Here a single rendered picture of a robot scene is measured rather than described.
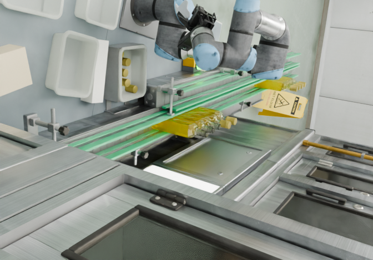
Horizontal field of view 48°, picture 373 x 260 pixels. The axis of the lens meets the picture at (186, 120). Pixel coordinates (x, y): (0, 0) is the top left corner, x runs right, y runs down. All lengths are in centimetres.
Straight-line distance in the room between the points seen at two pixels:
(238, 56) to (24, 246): 85
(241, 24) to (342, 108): 656
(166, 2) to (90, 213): 117
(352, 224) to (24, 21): 129
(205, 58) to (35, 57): 59
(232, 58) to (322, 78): 652
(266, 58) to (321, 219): 62
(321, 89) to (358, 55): 84
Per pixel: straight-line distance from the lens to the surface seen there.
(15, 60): 137
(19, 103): 150
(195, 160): 180
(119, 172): 84
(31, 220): 70
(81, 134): 154
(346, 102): 775
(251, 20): 130
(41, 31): 152
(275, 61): 165
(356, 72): 763
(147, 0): 181
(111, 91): 174
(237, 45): 129
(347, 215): 165
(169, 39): 173
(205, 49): 124
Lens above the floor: 192
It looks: 29 degrees down
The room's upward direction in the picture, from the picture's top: 104 degrees clockwise
